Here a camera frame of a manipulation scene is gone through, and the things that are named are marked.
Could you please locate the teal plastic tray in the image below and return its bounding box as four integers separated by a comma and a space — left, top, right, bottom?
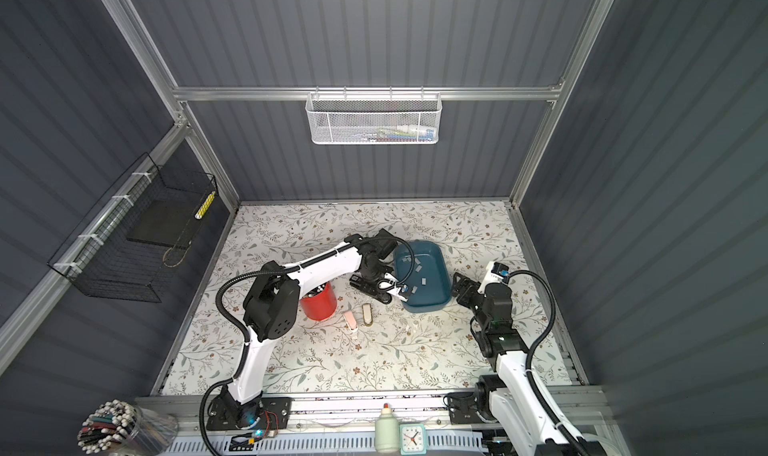
393, 240, 451, 313

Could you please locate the black stapler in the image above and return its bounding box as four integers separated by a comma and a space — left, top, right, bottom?
349, 274, 393, 305

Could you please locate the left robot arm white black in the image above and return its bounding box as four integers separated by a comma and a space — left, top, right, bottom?
212, 229, 415, 429

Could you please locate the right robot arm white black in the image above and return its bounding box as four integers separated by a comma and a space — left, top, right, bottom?
451, 262, 606, 455

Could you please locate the pink eraser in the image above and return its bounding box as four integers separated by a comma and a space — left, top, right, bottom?
343, 310, 358, 332

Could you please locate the red pen cup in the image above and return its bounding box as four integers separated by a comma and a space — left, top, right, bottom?
299, 282, 337, 321

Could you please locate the small teal clock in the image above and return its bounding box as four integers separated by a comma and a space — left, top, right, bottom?
399, 423, 428, 456

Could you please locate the white glue bottle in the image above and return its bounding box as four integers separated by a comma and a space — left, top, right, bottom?
374, 403, 400, 454

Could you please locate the yellow marker in side basket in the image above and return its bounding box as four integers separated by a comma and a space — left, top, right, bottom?
194, 190, 217, 220

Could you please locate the clear jar of pencils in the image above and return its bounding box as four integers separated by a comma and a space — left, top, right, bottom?
77, 399, 179, 455

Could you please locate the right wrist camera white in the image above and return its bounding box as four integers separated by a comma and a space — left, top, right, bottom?
478, 261, 510, 294

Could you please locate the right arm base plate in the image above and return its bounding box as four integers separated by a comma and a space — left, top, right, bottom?
443, 390, 497, 424

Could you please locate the white wire wall basket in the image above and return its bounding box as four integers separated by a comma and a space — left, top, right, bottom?
305, 94, 443, 145

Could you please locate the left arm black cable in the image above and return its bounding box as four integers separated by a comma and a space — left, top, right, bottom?
197, 236, 416, 456

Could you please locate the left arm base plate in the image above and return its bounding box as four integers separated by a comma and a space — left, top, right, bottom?
205, 395, 293, 431

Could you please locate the black wire side basket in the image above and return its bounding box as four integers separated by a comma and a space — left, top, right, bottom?
48, 155, 218, 303

